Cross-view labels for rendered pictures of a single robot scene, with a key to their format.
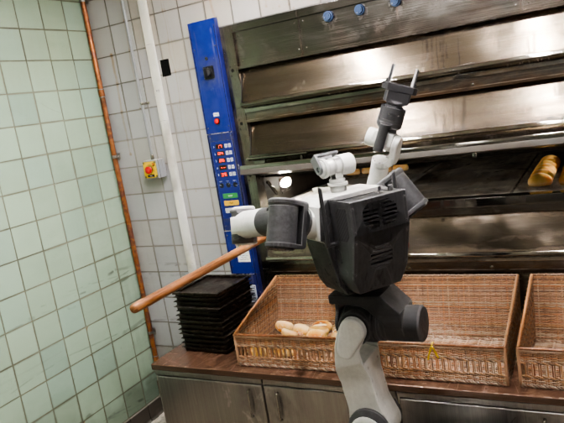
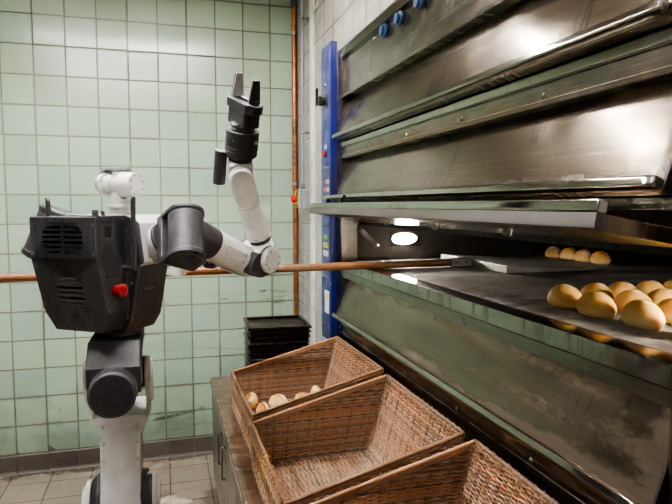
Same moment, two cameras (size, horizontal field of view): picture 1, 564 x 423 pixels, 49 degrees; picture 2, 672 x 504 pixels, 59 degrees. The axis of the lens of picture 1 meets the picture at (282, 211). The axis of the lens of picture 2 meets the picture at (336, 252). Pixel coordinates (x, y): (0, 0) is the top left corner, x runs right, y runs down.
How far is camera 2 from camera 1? 2.12 m
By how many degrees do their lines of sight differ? 45
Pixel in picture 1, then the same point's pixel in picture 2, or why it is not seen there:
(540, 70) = (516, 97)
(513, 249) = (466, 390)
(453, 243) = (429, 355)
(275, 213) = not seen: hidden behind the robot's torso
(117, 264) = (273, 285)
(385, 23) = (414, 35)
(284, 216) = not seen: hidden behind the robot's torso
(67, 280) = (209, 283)
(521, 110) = (493, 164)
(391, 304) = (91, 356)
